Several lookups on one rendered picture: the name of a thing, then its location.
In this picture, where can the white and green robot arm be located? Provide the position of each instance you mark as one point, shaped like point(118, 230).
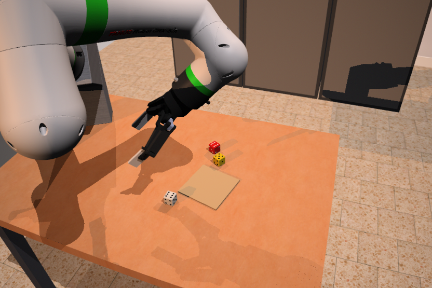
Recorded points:
point(42, 114)

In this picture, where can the white die with black pips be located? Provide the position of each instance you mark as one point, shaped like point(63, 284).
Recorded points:
point(170, 198)

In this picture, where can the yellow die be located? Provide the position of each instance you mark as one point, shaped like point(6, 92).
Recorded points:
point(219, 159)

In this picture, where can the dark red die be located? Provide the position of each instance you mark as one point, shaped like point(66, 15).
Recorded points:
point(214, 147)

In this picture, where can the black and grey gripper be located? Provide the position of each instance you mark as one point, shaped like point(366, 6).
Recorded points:
point(167, 114)

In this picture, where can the tan flat mat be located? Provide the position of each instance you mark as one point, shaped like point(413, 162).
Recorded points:
point(209, 186)

